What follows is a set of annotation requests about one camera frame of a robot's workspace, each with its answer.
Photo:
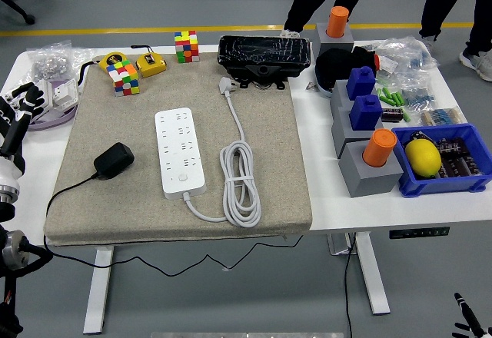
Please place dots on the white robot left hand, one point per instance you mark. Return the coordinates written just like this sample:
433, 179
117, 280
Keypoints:
11, 130

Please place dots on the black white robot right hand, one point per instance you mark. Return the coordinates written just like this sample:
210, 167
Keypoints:
467, 313

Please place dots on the black plug adapter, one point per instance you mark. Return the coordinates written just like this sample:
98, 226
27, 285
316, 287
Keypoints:
114, 160

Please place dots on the white power strip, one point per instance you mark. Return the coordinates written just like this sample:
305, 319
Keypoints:
180, 153

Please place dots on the purple tray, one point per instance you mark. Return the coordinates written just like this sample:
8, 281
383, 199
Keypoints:
50, 124

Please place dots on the white socket box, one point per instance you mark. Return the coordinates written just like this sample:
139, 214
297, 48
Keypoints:
47, 92
65, 91

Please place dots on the clear bag of metal parts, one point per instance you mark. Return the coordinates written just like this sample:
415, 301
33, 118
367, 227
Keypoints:
48, 65

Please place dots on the black table control panel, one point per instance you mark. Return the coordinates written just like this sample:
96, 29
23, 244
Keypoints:
419, 232

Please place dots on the white table leg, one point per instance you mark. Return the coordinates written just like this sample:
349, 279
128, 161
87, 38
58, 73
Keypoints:
371, 276
98, 295

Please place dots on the round yellow tape measure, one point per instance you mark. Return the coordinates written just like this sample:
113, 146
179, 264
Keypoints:
111, 60

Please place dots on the scrambled colour puzzle cube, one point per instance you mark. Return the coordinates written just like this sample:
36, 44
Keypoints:
125, 78

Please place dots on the blue plastic bin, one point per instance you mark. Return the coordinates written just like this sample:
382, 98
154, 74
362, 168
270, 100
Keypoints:
438, 186

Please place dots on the dark brown capacitor pack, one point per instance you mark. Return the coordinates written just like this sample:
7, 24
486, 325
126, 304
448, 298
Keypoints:
457, 161

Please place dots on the small yellow tape measure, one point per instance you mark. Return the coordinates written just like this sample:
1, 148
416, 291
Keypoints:
151, 65

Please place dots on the yellow lemon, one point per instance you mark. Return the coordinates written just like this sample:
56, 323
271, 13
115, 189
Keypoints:
423, 157

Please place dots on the grey square block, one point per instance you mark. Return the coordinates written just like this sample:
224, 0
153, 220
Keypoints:
340, 130
338, 96
369, 182
321, 40

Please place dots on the small black clip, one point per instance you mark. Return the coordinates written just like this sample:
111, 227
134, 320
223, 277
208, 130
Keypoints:
417, 136

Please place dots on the orange cylinder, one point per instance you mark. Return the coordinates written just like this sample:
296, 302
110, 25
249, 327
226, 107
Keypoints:
378, 148
337, 21

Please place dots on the tall scrambled puzzle cube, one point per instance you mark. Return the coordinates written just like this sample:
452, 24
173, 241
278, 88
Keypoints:
187, 46

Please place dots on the clear bag of taped resistors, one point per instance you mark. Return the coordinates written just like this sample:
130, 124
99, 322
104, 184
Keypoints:
442, 116

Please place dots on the green battery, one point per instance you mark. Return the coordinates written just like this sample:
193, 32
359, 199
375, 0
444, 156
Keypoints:
406, 115
400, 100
387, 100
381, 95

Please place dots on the blue block with knob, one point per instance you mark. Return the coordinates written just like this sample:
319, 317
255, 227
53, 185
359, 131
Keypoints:
365, 115
360, 84

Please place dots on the clear bag of blue resistors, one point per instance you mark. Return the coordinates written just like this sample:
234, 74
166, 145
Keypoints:
417, 96

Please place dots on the grey-brown mat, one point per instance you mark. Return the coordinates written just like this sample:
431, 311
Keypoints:
269, 161

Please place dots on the small white carton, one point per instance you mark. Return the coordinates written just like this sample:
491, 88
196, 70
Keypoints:
389, 65

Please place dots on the black device in plastic wrap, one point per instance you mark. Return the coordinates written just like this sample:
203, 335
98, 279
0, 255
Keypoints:
263, 52

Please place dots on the white bowl with blue rim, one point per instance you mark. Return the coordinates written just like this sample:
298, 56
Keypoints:
323, 91

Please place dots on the small orange cap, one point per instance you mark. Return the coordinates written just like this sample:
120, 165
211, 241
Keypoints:
377, 62

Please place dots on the large clear bag of resistors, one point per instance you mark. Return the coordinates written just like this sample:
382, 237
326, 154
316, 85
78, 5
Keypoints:
411, 52

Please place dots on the black cloth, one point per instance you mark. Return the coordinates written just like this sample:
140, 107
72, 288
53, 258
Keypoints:
334, 65

